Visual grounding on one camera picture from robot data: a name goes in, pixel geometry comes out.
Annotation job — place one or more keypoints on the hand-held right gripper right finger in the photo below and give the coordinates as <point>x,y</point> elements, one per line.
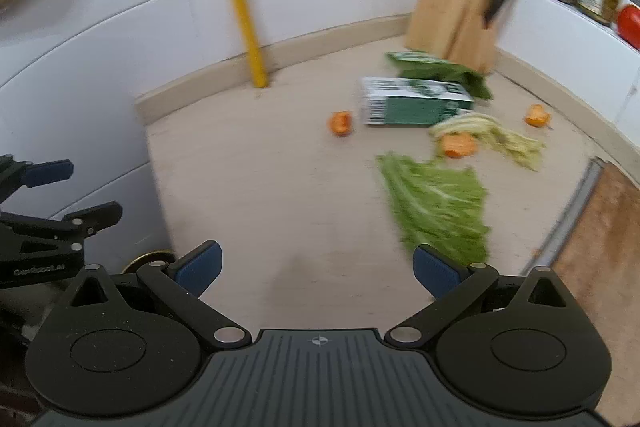
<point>435,272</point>

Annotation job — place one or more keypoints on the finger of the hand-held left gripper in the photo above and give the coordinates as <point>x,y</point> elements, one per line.
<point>47,173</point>
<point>85,218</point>

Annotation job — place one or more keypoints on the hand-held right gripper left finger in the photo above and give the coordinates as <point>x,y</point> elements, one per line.
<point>200,267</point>

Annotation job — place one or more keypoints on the black yellow-rimmed trash bin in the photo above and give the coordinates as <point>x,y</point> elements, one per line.
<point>150,257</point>

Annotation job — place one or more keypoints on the green lettuce leaf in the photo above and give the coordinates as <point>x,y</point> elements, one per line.
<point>435,202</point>

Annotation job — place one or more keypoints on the orange peel piece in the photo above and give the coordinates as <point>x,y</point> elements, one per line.
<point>459,146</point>
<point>341,123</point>
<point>537,116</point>

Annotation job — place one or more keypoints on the green and white carton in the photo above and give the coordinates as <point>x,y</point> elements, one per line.
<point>415,107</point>

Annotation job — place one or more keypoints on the green plastic packet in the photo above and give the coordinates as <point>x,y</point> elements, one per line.
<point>440,67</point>

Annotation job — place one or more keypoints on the pale cabbage leaf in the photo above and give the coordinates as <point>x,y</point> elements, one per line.
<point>510,142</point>

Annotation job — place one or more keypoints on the brown wooden board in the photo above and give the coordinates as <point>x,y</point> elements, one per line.
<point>605,247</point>

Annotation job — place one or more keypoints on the wooden knife block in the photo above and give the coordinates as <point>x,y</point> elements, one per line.
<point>450,7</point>

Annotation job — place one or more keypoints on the red tomato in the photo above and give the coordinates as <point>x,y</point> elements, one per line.
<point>630,27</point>

